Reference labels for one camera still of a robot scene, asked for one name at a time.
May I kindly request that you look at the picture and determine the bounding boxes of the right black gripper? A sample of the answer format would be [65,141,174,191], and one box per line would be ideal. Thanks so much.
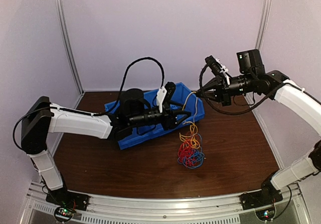
[196,72,255,106]

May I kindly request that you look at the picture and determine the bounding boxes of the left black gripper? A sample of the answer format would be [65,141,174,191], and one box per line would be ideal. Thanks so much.
[129,100,192,131]

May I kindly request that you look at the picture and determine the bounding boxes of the yellow cable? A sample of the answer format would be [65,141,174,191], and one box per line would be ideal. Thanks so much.
[179,91,201,144]

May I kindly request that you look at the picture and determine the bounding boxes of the red blue cables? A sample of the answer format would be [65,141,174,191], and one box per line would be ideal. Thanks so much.
[177,133,206,169]

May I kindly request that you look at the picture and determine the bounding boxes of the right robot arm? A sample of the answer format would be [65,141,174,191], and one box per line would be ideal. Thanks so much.
[197,49,320,205]

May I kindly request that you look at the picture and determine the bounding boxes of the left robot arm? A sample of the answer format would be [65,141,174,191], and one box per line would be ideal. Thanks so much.
[16,87,191,206]

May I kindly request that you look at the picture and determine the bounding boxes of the blue three-compartment bin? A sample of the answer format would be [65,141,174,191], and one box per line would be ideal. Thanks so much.
[105,82,205,150]

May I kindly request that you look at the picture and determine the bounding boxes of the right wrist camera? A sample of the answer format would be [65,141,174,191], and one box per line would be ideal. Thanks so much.
[205,56,231,85]

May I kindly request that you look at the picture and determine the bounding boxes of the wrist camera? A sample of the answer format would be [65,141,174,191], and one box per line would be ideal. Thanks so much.
[205,56,231,85]
[156,81,176,108]

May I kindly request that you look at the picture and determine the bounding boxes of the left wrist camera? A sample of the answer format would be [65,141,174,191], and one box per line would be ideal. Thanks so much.
[156,81,176,108]

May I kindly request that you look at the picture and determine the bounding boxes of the right black sleeved cable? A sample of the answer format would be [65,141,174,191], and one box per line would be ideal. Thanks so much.
[199,65,266,116]

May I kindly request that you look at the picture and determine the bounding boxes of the black sleeved cable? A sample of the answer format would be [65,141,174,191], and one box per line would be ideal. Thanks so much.
[117,56,167,101]
[199,65,266,116]

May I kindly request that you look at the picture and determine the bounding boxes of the left black sleeved cable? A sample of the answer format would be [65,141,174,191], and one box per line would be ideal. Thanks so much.
[117,56,167,101]

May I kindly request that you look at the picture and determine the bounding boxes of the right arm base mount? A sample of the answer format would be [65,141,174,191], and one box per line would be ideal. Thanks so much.
[240,190,283,222]

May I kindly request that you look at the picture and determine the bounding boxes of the right aluminium frame post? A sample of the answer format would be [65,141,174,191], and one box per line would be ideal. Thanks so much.
[255,0,272,50]

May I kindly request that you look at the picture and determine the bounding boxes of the aluminium frame post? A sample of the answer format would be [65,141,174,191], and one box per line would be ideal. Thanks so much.
[55,0,84,95]
[255,0,272,50]

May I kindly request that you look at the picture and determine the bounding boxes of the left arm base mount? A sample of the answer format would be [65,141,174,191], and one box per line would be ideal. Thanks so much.
[46,192,89,223]

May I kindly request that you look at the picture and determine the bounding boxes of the aluminium front rail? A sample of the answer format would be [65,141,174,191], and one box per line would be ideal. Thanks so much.
[20,181,309,224]

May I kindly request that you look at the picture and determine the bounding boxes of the left aluminium frame post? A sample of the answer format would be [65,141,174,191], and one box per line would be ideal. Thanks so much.
[55,0,84,95]

